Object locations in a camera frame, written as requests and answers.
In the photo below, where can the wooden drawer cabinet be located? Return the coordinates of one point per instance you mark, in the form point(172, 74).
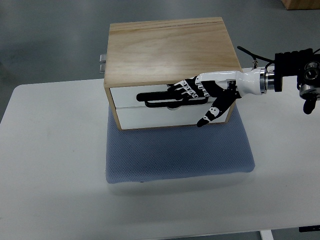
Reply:
point(165, 52)

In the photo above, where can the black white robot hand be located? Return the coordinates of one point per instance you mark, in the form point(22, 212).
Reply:
point(225, 86)

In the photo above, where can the silver metal clamp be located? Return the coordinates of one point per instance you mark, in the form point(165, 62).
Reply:
point(102, 62)

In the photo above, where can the white table leg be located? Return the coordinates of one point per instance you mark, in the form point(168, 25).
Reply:
point(266, 235)

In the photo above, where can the blue grey mesh cushion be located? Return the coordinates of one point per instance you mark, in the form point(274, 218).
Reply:
point(154, 154)

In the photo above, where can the white drawer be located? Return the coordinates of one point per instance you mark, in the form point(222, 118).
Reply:
point(124, 97)
point(141, 117)

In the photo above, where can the wooden box corner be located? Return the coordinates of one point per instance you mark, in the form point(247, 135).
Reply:
point(301, 4)

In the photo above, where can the black table control panel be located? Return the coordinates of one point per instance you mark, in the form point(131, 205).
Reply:
point(305, 229)

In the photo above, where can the black drawer handle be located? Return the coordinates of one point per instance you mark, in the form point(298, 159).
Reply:
point(172, 98)

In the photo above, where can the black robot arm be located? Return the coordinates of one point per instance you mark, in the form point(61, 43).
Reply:
point(304, 64)

